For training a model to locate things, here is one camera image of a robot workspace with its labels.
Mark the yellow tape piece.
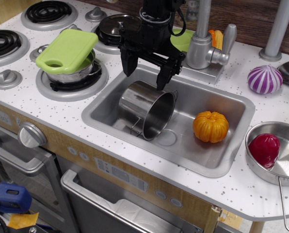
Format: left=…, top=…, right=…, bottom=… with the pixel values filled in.
left=7, top=213, right=39, bottom=230

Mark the steel sink basin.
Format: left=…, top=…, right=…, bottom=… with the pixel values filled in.
left=82, top=65, right=255, bottom=178

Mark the grey stove knob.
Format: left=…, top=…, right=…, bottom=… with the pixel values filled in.
left=0, top=69, right=22, bottom=90
left=30, top=44, right=48, bottom=63
left=85, top=6, right=108, bottom=22

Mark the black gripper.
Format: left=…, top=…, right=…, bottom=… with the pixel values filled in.
left=119, top=17, right=186, bottom=91

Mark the yellow toy corn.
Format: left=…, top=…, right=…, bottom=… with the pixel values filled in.
left=208, top=29, right=224, bottom=50

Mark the steel pan with handle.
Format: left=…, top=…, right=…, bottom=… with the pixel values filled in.
left=245, top=121, right=289, bottom=232

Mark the grey stove knob left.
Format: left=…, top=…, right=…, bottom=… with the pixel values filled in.
left=0, top=69, right=22, bottom=90

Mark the silver oven dial knob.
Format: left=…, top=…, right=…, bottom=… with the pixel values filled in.
left=17, top=122, right=47, bottom=149

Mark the black burner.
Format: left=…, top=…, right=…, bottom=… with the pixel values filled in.
left=0, top=30, right=30, bottom=67
left=20, top=0, right=78, bottom=31

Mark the green plastic cutting board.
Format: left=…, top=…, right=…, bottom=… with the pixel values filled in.
left=36, top=29, right=98, bottom=74

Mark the blue clamp tool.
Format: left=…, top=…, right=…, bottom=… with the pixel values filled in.
left=0, top=183, right=32, bottom=214

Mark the small steel pot on burner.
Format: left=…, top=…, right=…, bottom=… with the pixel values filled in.
left=46, top=50, right=101, bottom=84

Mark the grey vertical pole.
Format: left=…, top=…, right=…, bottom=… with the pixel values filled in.
left=259, top=0, right=289, bottom=62

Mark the back right burner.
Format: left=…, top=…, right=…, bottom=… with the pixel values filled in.
left=91, top=25, right=121, bottom=55

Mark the dark steel pot lid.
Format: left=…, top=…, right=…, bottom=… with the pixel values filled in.
left=99, top=14, right=141, bottom=36

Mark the oven door handle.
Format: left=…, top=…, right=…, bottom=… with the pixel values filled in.
left=0, top=137, right=57, bottom=177

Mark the back left black burner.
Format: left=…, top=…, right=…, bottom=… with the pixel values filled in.
left=20, top=0, right=78, bottom=31

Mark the purple striped toy onion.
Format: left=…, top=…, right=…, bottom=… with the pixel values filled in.
left=247, top=65, right=283, bottom=95

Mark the front burner under pot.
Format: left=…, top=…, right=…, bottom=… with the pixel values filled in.
left=36, top=60, right=109, bottom=102

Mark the grey stove knob middle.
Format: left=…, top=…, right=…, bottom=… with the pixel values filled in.
left=30, top=44, right=48, bottom=63

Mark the orange toy pumpkin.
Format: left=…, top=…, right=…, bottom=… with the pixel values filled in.
left=193, top=111, right=229, bottom=143

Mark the silver toy faucet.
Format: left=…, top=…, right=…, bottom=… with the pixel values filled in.
left=181, top=0, right=237, bottom=84

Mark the green plastic plate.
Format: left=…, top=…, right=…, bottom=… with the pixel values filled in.
left=170, top=29, right=194, bottom=52

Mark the tall steel pot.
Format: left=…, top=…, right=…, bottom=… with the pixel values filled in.
left=117, top=80, right=177, bottom=140

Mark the grey stove knob top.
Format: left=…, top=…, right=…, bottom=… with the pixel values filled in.
left=85, top=6, right=108, bottom=22

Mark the far left black burner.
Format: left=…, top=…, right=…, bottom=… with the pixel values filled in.
left=0, top=30, right=30, bottom=67

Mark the red toy fruit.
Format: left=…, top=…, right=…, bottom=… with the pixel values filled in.
left=248, top=133, right=280, bottom=169

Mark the dishwasher door handle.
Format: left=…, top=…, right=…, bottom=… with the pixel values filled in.
left=61, top=169, right=204, bottom=233

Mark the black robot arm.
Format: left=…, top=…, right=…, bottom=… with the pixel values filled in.
left=118, top=0, right=186, bottom=90

